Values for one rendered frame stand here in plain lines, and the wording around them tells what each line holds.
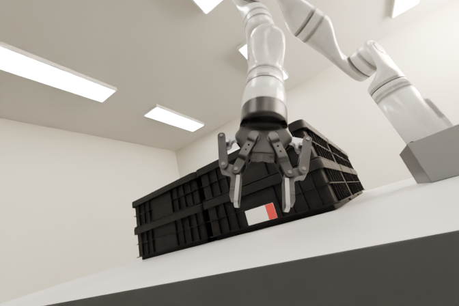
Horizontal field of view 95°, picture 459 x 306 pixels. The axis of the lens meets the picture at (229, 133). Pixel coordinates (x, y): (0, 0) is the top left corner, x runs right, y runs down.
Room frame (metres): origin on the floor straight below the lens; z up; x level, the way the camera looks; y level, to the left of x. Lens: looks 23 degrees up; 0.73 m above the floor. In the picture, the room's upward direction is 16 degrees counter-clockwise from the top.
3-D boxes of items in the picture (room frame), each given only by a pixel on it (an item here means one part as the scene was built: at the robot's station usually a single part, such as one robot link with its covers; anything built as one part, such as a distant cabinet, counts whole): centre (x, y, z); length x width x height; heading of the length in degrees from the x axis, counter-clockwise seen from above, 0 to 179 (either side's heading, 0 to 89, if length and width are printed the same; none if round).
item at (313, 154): (0.74, -0.09, 0.87); 0.40 x 0.30 x 0.11; 60
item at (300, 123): (0.74, -0.09, 0.92); 0.40 x 0.30 x 0.02; 60
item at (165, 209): (0.94, 0.25, 0.87); 0.40 x 0.30 x 0.11; 60
